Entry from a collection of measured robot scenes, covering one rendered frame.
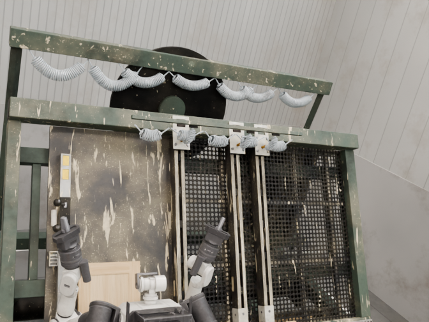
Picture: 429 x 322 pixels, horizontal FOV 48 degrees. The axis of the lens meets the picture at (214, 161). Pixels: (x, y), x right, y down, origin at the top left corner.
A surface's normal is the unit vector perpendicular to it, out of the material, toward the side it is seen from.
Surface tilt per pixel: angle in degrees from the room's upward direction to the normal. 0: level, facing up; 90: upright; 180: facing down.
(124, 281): 56
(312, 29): 90
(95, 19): 90
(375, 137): 90
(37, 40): 90
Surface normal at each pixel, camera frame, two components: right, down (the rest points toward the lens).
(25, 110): 0.46, -0.20
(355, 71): -0.84, -0.02
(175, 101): 0.40, 0.37
